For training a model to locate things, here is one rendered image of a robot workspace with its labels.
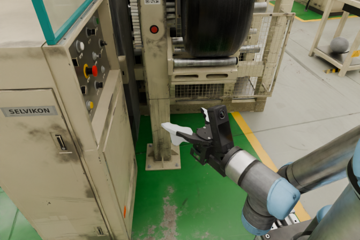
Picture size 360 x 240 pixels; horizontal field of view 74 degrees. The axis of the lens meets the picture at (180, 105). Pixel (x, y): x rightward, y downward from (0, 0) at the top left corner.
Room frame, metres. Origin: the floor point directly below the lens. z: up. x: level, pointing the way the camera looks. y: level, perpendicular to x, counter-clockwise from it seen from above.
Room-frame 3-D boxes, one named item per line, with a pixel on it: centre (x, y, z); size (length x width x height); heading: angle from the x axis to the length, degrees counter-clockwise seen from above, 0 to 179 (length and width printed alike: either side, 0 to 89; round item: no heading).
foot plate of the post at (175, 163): (1.26, 0.13, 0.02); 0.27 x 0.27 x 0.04; 3
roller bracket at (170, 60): (1.28, 0.06, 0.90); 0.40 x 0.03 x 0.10; 3
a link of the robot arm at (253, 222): (0.31, -0.21, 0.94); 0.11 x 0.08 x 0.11; 130
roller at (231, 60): (1.15, -0.13, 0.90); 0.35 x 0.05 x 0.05; 93
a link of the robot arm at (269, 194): (0.30, -0.19, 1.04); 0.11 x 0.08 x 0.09; 40
